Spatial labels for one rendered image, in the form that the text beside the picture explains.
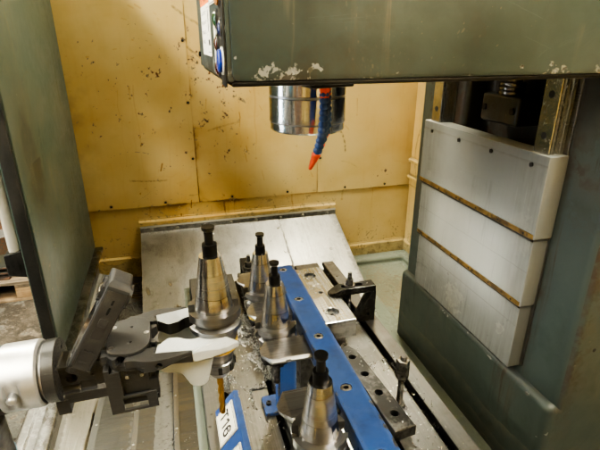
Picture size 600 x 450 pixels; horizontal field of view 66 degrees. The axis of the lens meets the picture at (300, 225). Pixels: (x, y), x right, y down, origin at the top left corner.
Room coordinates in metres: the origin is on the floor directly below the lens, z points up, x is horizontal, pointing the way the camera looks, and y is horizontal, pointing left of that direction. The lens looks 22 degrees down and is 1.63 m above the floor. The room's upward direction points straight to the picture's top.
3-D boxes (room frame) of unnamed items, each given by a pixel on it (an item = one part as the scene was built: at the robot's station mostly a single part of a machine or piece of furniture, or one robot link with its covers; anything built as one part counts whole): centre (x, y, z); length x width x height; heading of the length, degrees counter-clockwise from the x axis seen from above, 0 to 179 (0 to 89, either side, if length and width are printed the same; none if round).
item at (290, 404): (0.45, -0.01, 1.21); 0.07 x 0.05 x 0.01; 106
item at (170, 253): (1.64, 0.17, 0.75); 0.89 x 0.67 x 0.26; 106
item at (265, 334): (0.60, 0.04, 1.21); 0.06 x 0.06 x 0.03
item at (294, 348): (0.55, 0.02, 1.21); 0.07 x 0.05 x 0.01; 106
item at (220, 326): (0.48, 0.10, 1.32); 0.06 x 0.06 x 0.03
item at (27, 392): (0.42, 0.30, 1.28); 0.08 x 0.05 x 0.08; 16
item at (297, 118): (1.00, -0.02, 1.51); 0.16 x 0.16 x 0.12
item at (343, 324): (1.08, 0.01, 0.97); 0.29 x 0.23 x 0.05; 16
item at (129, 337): (0.44, 0.23, 1.27); 0.12 x 0.08 x 0.09; 106
